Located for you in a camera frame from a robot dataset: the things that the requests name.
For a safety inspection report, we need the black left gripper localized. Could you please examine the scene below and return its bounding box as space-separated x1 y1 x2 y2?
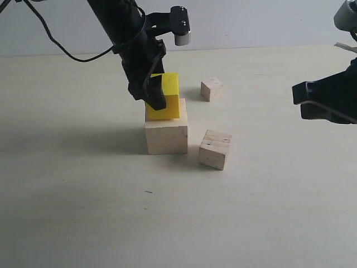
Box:
112 36 166 111

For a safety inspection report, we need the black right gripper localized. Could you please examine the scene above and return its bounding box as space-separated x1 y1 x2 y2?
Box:
292 59 356 125

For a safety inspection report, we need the yellow painted cube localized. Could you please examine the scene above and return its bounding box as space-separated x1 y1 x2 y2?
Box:
146 73 180 120

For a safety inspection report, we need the large light wooden cube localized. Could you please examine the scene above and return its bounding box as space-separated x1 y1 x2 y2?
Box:
144 98 188 155

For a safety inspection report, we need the medium plywood cube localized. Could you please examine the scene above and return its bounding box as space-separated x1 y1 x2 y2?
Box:
199 130 232 170

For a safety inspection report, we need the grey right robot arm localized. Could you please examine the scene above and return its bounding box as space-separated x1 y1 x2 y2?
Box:
292 1 356 125

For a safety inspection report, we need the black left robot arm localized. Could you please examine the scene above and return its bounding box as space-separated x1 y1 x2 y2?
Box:
88 1 166 111

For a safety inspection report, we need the small wooden cube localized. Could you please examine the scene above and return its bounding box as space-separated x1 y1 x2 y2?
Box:
200 77 223 102

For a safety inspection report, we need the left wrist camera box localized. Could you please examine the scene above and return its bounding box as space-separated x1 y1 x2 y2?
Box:
146 6 191 46

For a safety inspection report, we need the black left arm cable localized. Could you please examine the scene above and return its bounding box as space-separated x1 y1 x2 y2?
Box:
0 0 115 63

